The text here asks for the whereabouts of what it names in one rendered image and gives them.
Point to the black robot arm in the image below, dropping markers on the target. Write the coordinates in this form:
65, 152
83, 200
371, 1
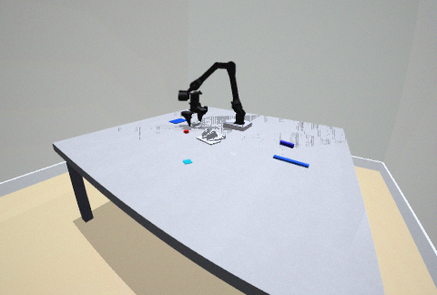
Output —
183, 95

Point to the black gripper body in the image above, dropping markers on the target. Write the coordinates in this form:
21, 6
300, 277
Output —
191, 110

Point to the blue flat rectangular plate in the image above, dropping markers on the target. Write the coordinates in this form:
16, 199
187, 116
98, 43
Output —
177, 120

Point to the blue long thin bar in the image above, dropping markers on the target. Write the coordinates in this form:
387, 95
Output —
292, 161

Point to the small blue block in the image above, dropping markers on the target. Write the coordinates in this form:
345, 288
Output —
287, 144

